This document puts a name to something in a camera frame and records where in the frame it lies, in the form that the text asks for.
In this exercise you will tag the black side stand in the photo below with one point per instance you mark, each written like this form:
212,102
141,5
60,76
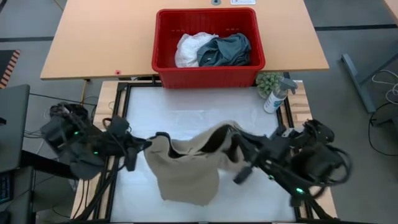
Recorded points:
46,163

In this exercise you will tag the teal grey shirt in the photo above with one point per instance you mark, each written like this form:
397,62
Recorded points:
227,49

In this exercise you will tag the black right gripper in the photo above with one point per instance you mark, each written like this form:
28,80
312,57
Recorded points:
262,151

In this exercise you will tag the dark keyboard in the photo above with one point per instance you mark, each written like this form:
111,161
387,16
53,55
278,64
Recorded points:
5,186

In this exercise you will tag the grey metal desk leg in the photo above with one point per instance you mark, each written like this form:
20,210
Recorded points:
357,81

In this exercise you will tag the clear spray bottle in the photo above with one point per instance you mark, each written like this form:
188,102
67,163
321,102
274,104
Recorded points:
274,101

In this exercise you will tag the grey laptop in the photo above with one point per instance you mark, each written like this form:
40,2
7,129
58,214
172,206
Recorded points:
14,124

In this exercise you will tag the light wooden desk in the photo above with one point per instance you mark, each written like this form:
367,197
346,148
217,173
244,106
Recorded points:
102,40

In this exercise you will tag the white crumpled garment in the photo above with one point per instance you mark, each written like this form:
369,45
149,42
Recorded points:
188,49

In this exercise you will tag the black orange striped mat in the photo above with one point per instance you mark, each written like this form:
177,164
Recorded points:
7,65

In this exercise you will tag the red plastic laundry bin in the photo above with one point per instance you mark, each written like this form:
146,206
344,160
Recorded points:
211,77

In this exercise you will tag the black aluminium table frame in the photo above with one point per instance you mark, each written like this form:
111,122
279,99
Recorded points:
122,85

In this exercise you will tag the small potted succulent plant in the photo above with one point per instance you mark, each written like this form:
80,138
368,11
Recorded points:
268,84

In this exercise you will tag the white power socket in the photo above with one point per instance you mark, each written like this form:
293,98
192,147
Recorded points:
242,2

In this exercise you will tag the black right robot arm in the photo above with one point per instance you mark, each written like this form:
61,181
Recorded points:
311,161

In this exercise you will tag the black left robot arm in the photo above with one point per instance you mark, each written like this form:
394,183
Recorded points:
77,140

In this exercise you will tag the grey desk grommet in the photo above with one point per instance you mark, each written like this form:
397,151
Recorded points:
216,2

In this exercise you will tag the beige shorts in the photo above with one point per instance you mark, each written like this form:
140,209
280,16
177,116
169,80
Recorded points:
186,177

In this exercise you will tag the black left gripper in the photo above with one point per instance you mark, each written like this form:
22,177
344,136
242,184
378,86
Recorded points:
124,141

